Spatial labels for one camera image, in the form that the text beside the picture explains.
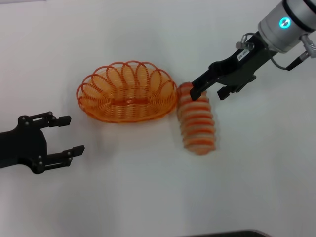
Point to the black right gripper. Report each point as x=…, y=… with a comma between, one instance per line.
x=242, y=66

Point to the black robot torso edge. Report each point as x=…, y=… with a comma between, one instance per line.
x=227, y=234

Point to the orange striped bread loaf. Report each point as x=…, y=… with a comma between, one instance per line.
x=197, y=123

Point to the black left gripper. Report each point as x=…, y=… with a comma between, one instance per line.
x=24, y=145

